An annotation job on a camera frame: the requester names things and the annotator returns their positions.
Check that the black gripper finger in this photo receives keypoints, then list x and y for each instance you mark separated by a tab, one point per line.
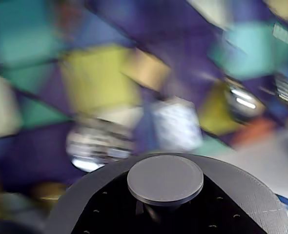
219	214
109	214

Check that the gray round lid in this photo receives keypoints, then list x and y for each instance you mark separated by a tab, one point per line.
164	178

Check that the steel skimmer spoon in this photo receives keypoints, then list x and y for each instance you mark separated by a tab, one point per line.
97	143

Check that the steel slotted spatula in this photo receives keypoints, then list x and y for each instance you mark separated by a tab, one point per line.
177	124

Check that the steel ladle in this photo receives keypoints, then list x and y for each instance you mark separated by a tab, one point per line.
242	102

